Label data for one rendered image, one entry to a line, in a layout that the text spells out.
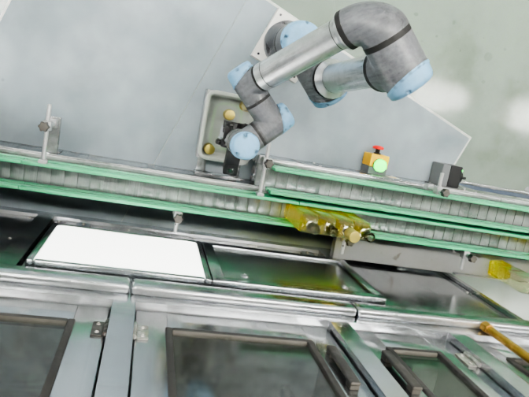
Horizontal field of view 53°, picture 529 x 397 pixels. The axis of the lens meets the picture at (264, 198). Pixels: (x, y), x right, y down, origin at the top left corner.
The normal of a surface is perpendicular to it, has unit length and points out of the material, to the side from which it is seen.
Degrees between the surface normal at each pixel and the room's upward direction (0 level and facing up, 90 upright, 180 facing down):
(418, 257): 0
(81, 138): 0
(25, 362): 90
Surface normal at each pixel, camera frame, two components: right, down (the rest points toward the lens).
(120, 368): 0.18, -0.97
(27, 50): 0.20, 0.20
